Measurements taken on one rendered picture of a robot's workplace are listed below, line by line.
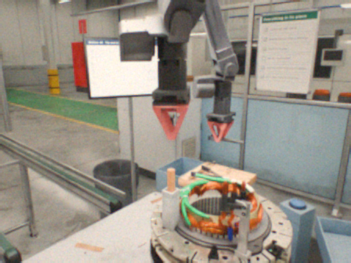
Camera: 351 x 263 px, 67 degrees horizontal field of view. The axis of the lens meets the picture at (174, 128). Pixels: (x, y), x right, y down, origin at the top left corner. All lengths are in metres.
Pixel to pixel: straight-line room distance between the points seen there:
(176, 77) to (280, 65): 2.39
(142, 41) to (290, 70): 2.42
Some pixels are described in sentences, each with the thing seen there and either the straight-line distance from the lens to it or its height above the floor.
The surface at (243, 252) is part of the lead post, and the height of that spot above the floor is 1.11.
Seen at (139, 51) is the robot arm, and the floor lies 1.47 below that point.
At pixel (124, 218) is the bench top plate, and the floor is 0.78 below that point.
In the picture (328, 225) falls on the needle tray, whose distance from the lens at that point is 0.82.
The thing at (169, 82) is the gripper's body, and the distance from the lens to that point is 0.50.
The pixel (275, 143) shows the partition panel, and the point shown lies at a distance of 3.02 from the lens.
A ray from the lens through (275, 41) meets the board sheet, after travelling 2.89.
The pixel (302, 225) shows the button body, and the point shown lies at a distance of 0.89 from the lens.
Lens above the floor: 1.46
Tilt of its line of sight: 15 degrees down
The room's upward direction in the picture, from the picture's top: straight up
